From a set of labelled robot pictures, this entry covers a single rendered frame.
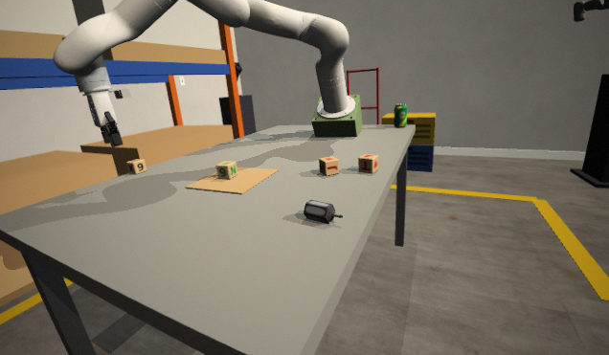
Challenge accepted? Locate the green drink can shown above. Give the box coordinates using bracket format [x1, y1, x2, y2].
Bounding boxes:
[395, 104, 407, 128]

